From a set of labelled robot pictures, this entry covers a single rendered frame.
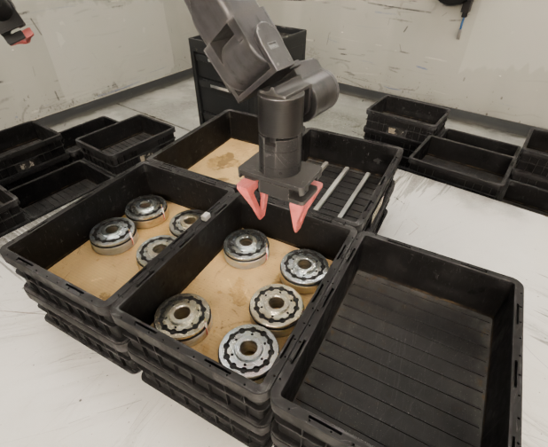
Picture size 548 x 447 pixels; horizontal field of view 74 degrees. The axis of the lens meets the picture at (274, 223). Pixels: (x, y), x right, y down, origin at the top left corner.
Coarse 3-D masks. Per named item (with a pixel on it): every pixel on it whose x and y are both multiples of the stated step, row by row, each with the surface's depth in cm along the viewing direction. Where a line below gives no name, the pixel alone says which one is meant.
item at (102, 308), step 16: (192, 176) 91; (96, 192) 86; (64, 208) 81; (48, 224) 77; (192, 224) 76; (16, 240) 72; (176, 240) 73; (16, 256) 69; (160, 256) 69; (32, 272) 67; (48, 272) 66; (144, 272) 66; (64, 288) 63; (80, 288) 63; (128, 288) 63; (96, 304) 60; (112, 304) 61
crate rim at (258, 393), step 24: (216, 216) 79; (312, 216) 78; (192, 240) 73; (336, 264) 67; (120, 312) 59; (312, 312) 59; (144, 336) 57; (168, 336) 56; (192, 360) 53; (240, 384) 50; (264, 384) 50
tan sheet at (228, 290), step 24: (216, 264) 81; (264, 264) 81; (192, 288) 76; (216, 288) 76; (240, 288) 76; (216, 312) 71; (240, 312) 71; (216, 336) 67; (288, 336) 67; (216, 360) 63
